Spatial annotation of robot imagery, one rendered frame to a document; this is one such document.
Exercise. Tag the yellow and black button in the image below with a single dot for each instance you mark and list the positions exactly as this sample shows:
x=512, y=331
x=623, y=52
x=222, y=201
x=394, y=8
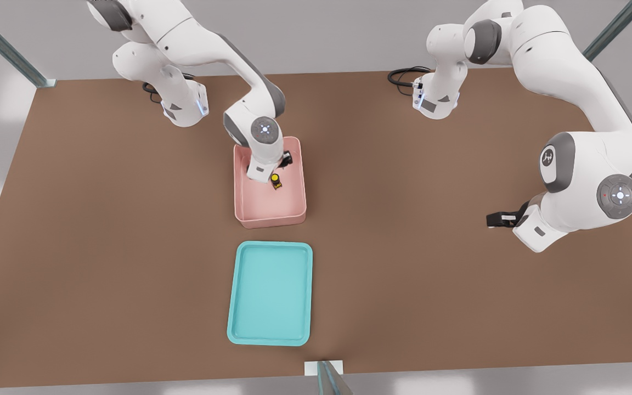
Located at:
x=276, y=181

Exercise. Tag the pink plastic box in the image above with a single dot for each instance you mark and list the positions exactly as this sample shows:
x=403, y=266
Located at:
x=270, y=206

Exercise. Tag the pale blue-green tray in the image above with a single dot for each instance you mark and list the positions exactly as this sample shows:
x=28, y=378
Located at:
x=270, y=293

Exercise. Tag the silver frame post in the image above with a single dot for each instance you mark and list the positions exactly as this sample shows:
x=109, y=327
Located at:
x=328, y=377
x=6, y=46
x=615, y=27

